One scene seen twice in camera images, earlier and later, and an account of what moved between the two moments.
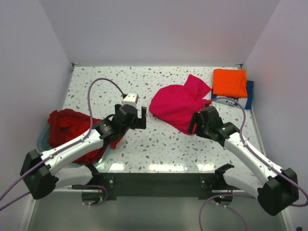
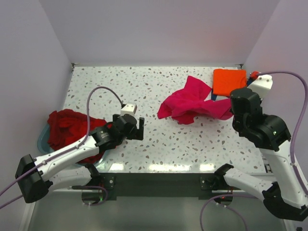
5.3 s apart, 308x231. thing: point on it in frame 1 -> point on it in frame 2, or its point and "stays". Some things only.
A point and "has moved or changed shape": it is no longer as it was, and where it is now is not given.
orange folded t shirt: x=230 y=83 stays
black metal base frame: x=202 y=185 stays
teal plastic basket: x=96 y=161 stays
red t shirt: x=66 y=125 stays
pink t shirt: x=176 y=105 has moved or changed shape
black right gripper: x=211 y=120 -> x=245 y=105
